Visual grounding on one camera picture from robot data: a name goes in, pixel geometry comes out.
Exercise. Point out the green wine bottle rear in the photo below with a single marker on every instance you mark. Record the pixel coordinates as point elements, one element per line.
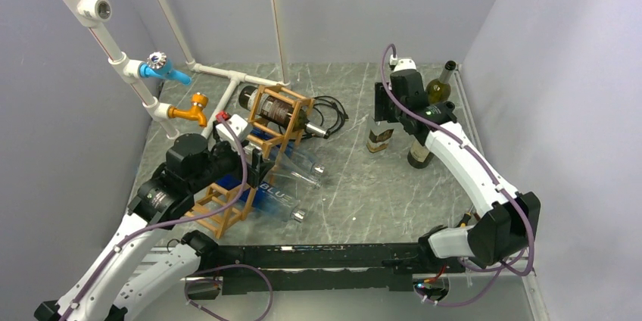
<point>439,90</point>

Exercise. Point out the orange plastic faucet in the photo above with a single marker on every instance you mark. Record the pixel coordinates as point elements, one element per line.
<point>194,113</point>

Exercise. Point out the dark wine bottle front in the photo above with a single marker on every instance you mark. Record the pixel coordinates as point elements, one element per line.
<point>278,111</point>

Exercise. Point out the wooden wine rack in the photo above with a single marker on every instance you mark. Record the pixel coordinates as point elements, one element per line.
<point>220,223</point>

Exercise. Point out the yellow black screwdriver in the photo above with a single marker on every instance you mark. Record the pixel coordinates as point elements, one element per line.
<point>464,221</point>

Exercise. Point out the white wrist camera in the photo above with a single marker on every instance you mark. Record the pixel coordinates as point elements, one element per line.
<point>399,64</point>
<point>231,128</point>

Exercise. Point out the tall blue square bottle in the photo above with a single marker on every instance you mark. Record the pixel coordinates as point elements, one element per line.
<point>304,159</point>

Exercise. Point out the clear liquor bottle black cap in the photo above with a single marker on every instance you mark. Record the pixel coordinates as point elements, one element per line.
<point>378,134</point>

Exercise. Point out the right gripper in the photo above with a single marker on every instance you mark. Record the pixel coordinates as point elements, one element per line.
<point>382,112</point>

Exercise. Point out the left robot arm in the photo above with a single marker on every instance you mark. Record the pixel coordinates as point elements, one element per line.
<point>108,290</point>

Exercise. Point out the white PVC pipe frame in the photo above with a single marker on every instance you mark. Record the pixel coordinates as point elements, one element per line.
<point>93,15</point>

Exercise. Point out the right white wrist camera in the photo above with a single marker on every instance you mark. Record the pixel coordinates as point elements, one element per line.
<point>399,64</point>

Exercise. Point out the dark wine bottle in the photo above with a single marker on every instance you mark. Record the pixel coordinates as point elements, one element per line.
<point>278,111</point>
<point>419,156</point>

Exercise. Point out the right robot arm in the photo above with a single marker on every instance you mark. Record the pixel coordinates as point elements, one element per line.
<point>508,217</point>

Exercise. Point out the dark wine bottle right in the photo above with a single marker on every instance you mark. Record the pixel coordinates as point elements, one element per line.
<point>419,156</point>

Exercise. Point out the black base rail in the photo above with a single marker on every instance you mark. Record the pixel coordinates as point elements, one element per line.
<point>393,266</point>

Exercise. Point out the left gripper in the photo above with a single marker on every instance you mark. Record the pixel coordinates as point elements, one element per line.
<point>258,167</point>

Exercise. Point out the blue plastic faucet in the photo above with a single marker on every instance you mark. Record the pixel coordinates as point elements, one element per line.
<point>159,66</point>

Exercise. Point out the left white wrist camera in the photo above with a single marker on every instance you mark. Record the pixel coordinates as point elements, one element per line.
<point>231,128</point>

